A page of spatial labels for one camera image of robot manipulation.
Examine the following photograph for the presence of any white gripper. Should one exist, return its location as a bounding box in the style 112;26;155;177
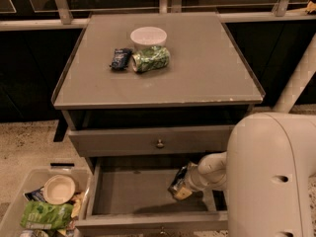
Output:
174;163;206;200

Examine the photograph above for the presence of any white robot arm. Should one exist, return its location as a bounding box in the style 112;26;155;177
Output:
170;37;316;237

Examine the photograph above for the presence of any brass middle drawer knob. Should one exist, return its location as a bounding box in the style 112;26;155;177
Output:
160;226;166;235

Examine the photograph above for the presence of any brass drawer knob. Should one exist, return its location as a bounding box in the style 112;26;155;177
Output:
156;139;165;149
160;226;166;235

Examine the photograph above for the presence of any brass top drawer knob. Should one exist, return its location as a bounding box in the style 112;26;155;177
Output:
156;139;165;149

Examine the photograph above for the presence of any open grey middle drawer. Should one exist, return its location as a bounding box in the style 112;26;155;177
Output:
77;154;228;237

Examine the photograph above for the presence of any grey wooden drawer cabinet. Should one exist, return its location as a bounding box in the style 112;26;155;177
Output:
50;11;267;237

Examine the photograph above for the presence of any closed grey top drawer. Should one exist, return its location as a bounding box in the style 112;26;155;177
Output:
68;125;233;157

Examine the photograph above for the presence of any crushed green soda can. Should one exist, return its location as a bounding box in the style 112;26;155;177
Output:
132;45;170;73

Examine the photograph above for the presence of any yellow snack bag in bin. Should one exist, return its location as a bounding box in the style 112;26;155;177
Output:
70;193;84;218

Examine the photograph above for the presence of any beige paper bowl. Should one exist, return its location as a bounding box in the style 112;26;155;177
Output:
43;175;76;204

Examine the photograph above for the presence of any blue snack bag in bin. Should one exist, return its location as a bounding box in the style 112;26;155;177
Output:
24;187;45;201

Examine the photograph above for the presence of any green chip bag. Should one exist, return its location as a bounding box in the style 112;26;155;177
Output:
20;200;73;230

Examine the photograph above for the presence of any dark blue snack packet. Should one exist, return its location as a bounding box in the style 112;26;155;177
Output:
110;48;132;71

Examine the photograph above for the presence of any clear plastic storage bin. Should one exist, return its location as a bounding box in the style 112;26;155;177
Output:
0;167;92;237

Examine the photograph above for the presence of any white round bowl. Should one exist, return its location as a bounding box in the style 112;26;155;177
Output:
130;27;167;49

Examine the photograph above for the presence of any grey metal railing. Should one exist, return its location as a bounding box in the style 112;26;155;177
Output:
0;0;315;31

